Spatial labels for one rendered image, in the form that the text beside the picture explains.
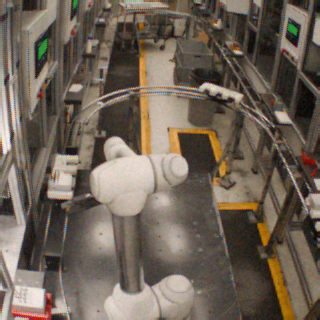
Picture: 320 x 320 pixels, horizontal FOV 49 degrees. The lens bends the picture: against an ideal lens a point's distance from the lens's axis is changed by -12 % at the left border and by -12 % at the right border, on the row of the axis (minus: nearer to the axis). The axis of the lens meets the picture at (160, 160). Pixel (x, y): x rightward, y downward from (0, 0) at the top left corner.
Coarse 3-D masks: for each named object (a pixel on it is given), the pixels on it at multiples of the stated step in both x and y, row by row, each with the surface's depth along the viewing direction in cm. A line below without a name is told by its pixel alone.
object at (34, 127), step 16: (32, 0) 161; (48, 0) 193; (48, 16) 200; (48, 32) 210; (48, 48) 217; (48, 64) 223; (48, 96) 274; (32, 112) 194; (32, 128) 197; (32, 144) 199; (32, 160) 201; (32, 176) 201
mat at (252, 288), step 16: (224, 208) 337; (240, 208) 338; (256, 208) 339; (224, 224) 320; (240, 224) 321; (256, 224) 322; (240, 240) 305; (256, 240) 306; (240, 256) 290; (256, 256) 290; (240, 272) 276; (256, 272) 276; (272, 272) 276; (240, 288) 263; (256, 288) 263; (272, 288) 262; (240, 304) 250; (256, 304) 250; (272, 304) 249; (288, 304) 250
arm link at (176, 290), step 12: (180, 276) 156; (156, 288) 155; (168, 288) 151; (180, 288) 150; (192, 288) 154; (168, 300) 150; (180, 300) 150; (192, 300) 155; (168, 312) 151; (180, 312) 155
